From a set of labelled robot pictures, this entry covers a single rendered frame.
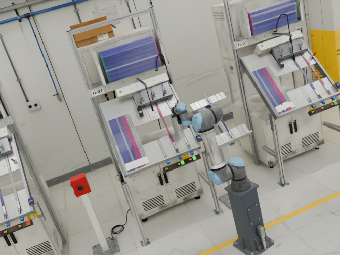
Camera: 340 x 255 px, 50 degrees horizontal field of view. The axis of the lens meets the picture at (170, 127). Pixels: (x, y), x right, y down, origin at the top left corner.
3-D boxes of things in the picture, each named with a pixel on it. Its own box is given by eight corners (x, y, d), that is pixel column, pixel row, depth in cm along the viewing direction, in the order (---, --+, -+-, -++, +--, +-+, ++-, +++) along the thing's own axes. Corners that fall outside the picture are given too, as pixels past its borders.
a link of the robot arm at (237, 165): (250, 175, 265) (246, 159, 260) (234, 182, 261) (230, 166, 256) (241, 169, 275) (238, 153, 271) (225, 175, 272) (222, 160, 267)
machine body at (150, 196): (205, 198, 368) (190, 144, 345) (140, 225, 354) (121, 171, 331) (183, 172, 427) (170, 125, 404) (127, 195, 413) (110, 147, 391)
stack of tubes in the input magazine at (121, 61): (162, 66, 329) (154, 36, 320) (109, 83, 319) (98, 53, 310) (158, 64, 341) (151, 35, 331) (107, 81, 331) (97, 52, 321)
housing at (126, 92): (168, 87, 342) (169, 79, 329) (119, 104, 333) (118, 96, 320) (165, 80, 345) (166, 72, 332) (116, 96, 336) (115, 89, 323)
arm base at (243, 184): (255, 184, 269) (253, 173, 265) (240, 194, 263) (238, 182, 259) (241, 178, 281) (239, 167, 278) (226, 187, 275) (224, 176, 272)
